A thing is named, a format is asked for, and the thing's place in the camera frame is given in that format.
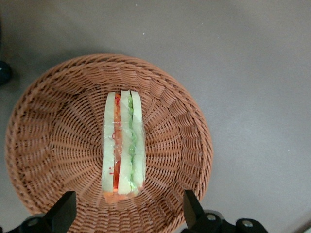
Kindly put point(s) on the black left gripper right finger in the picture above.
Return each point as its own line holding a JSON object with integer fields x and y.
{"x": 196, "y": 216}

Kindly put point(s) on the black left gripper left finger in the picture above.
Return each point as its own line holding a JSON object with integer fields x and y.
{"x": 62, "y": 213}

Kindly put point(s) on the plastic sandwich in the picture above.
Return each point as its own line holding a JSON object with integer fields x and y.
{"x": 126, "y": 145}

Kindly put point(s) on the brown woven wicker basket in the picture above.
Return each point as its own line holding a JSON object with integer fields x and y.
{"x": 60, "y": 136}

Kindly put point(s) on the dark teal round object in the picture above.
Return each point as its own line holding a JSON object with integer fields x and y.
{"x": 3, "y": 72}

